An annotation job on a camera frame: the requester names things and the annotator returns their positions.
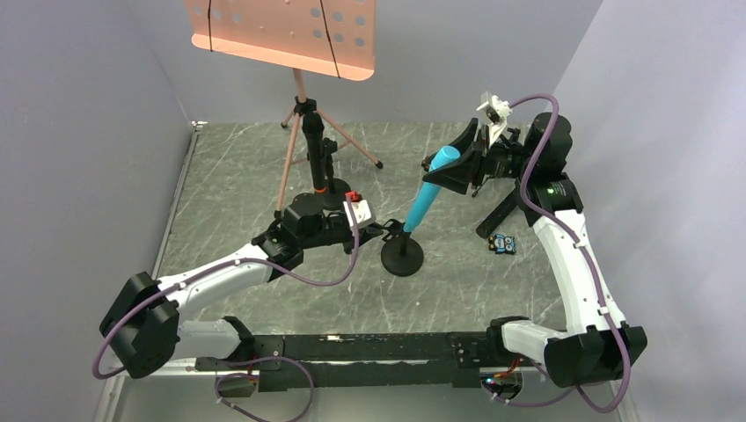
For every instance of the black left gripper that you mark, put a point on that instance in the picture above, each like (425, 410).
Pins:
(354, 237)

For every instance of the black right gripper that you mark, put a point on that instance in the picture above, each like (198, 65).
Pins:
(476, 161)

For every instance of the small black mic stand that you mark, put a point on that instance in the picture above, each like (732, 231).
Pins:
(402, 256)

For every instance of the blue microphone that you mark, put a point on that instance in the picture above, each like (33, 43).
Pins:
(428, 192)

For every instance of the black round-base mic stand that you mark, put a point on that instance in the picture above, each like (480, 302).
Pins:
(335, 188)

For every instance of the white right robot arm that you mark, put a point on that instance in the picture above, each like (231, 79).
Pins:
(597, 343)

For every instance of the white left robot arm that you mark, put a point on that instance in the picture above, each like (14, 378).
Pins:
(151, 322)

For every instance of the pink music stand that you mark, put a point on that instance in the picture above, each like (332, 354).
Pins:
(330, 38)

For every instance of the blue owl block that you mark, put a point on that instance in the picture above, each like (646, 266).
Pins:
(502, 245)

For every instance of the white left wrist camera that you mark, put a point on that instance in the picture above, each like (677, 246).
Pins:
(358, 211)

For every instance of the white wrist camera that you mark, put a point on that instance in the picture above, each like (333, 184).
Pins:
(358, 211)
(495, 112)

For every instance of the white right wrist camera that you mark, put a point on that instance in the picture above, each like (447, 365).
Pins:
(495, 112)

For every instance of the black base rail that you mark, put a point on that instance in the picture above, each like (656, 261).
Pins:
(457, 358)

